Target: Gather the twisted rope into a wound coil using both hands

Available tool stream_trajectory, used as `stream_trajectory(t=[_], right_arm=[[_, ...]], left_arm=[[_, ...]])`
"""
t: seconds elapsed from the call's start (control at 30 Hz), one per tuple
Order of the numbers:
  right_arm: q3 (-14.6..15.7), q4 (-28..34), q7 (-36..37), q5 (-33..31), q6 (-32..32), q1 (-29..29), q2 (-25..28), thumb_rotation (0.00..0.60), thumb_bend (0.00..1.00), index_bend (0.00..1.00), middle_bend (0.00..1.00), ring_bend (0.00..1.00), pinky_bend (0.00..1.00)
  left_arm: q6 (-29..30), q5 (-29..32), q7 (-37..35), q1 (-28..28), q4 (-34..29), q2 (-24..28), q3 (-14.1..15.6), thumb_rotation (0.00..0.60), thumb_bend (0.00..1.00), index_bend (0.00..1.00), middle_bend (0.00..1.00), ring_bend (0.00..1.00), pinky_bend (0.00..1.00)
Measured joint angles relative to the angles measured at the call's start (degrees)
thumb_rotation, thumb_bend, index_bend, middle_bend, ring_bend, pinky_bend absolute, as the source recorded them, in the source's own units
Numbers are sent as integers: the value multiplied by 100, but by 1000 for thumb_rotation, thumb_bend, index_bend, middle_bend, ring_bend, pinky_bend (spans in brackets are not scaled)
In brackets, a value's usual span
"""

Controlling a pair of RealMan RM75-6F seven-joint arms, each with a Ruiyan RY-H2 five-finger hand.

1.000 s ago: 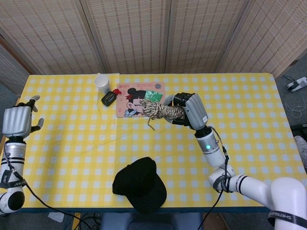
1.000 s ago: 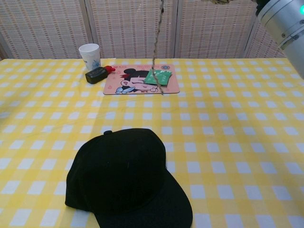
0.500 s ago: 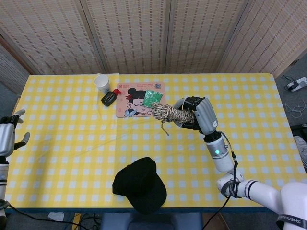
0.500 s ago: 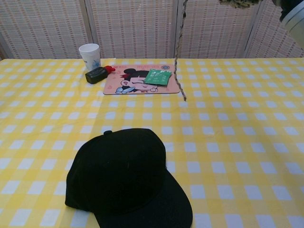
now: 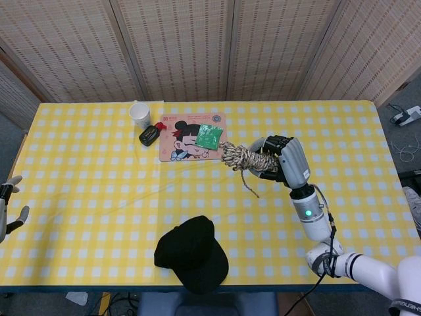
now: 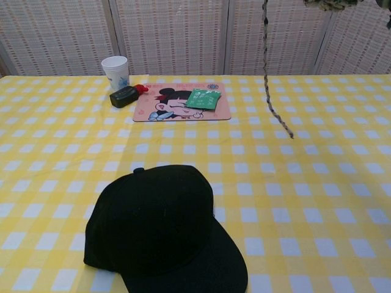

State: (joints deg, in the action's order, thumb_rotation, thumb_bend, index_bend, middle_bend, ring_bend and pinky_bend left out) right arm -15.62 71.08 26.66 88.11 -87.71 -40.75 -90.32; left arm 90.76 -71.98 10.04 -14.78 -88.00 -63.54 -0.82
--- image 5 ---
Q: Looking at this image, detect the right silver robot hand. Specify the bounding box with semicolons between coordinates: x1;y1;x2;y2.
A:
249;134;312;189

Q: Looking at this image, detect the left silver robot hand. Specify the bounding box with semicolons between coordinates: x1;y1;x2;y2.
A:
0;175;30;243

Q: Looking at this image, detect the beige speckled rope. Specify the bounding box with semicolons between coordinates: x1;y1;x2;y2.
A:
218;141;280;199

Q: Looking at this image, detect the green foil packet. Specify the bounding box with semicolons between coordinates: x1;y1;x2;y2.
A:
194;122;225;151

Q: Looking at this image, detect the yellow checkered tablecloth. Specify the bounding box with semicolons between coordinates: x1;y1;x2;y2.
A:
0;100;421;287

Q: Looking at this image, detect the woven bamboo screen panel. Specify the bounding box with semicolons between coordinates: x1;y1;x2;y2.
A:
0;0;144;103
110;0;236;101
226;0;343;101
0;61;40;131
295;0;421;106

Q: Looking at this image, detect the crumpled white paper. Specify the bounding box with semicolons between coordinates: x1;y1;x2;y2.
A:
64;291;89;305

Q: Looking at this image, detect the black floor object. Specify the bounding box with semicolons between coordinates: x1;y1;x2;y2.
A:
399;170;421;188

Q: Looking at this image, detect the table with blue edge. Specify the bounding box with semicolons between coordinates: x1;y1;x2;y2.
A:
0;284;362;294

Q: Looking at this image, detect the pink cartoon mouse pad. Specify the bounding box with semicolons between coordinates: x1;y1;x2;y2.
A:
159;112;230;163

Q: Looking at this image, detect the white power strip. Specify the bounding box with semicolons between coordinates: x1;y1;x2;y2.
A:
389;104;421;128

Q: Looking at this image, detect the grey shoe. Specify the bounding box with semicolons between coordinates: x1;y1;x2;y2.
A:
403;186;421;231

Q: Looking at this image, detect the black baseball cap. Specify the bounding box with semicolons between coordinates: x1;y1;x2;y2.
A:
153;215;230;295

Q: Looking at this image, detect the black key fob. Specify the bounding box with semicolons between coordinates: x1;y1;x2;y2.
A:
137;124;159;145

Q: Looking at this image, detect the white paper cup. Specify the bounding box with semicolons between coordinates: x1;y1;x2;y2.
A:
128;101;152;129

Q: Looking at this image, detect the blue chair seat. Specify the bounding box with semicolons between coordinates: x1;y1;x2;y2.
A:
136;291;280;316

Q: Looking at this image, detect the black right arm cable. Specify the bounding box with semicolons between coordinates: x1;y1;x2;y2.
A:
291;184;343;316

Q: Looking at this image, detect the thin white floor cable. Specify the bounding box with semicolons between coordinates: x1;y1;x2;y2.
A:
391;140;421;163

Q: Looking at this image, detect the black floor cable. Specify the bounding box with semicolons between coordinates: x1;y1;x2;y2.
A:
111;292;141;316

